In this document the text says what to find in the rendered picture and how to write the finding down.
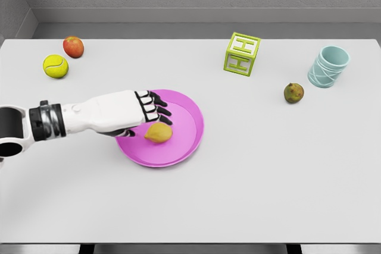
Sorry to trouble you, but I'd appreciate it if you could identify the green letter block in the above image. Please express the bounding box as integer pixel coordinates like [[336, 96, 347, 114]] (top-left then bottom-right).
[[223, 32, 262, 78]]

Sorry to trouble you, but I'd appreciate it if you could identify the green brown pear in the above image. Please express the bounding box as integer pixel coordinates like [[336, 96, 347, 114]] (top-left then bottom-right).
[[283, 82, 305, 105]]

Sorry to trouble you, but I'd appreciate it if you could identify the yellow lemon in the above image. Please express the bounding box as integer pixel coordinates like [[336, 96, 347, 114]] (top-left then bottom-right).
[[144, 122, 173, 144]]

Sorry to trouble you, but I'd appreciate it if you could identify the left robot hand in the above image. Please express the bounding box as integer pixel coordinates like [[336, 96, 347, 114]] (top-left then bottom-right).
[[89, 89, 173, 139]]

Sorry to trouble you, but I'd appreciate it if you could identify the light blue cup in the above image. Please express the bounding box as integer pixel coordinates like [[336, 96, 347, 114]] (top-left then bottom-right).
[[307, 45, 351, 89]]

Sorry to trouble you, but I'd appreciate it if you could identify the red apple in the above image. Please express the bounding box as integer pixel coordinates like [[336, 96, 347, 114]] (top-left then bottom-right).
[[63, 36, 85, 59]]

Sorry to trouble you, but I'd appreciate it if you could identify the pink round plate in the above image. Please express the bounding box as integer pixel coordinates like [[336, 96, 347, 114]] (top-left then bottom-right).
[[115, 89, 205, 168]]

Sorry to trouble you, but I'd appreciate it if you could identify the yellow tennis ball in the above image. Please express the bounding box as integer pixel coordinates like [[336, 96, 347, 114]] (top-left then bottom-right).
[[42, 54, 70, 79]]

